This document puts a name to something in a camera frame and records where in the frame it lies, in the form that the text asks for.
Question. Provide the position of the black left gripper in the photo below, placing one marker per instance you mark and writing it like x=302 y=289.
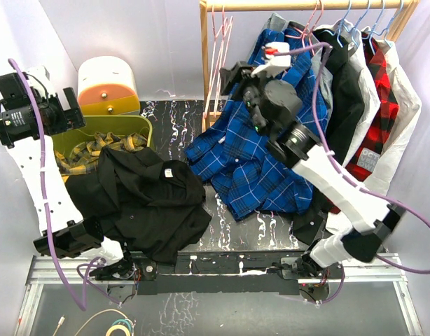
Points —
x=68 y=119

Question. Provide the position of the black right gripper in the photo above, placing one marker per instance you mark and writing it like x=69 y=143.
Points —
x=239 y=73

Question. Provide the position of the pink wire hanger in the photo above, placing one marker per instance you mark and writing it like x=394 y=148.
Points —
x=218 y=59
x=206 y=81

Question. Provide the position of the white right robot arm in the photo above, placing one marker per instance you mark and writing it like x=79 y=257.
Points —
x=272 y=105

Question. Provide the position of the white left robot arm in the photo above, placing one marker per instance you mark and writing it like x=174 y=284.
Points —
x=30 y=115

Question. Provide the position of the yellow plaid shirt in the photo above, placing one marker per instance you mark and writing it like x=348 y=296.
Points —
x=84 y=157

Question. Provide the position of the blue plaid shirt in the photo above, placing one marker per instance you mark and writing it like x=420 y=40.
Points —
x=233 y=157

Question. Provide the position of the pink hanger holding blue shirt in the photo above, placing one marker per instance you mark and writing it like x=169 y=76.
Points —
x=305 y=34

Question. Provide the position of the black hanging shirt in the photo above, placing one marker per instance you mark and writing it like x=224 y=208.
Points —
x=348 y=107

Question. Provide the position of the white grey hanging shirt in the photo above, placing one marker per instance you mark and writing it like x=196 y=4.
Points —
x=366 y=85

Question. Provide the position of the red black plaid shirt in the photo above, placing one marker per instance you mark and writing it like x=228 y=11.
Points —
x=364 y=162

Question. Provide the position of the white orange drawer box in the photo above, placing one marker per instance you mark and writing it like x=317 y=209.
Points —
x=106 y=86

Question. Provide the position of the green plastic basket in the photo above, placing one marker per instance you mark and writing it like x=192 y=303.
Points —
x=120 y=125

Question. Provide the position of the wooden clothes rack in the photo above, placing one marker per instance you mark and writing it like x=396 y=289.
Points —
x=405 y=9

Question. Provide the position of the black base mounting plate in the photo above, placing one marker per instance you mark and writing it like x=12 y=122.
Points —
x=277 y=271

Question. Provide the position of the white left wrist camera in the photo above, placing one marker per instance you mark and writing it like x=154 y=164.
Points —
x=39 y=80

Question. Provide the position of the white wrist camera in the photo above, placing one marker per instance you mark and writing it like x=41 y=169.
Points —
x=277 y=59
x=39 y=80

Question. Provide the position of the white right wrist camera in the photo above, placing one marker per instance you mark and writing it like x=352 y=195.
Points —
x=277 y=59

